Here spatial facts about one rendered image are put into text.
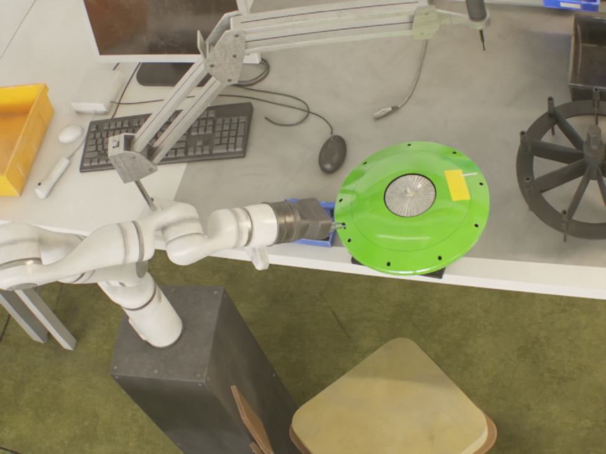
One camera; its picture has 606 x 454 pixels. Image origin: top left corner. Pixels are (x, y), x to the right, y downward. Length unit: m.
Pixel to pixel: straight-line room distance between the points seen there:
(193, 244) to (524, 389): 1.48
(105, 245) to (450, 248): 0.66
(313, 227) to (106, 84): 0.98
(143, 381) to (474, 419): 0.74
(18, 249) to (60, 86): 1.24
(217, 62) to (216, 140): 0.50
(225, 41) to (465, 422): 0.99
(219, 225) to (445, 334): 1.42
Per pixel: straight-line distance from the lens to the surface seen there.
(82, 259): 1.67
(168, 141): 2.13
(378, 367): 2.36
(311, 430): 2.32
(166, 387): 2.27
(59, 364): 3.44
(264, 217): 1.80
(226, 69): 1.97
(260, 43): 1.95
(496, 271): 2.09
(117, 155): 2.15
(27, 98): 2.76
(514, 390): 2.96
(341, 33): 1.95
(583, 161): 2.10
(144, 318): 2.14
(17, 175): 2.59
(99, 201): 2.47
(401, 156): 2.08
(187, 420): 2.44
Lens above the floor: 2.70
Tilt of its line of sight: 53 degrees down
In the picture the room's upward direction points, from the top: 23 degrees counter-clockwise
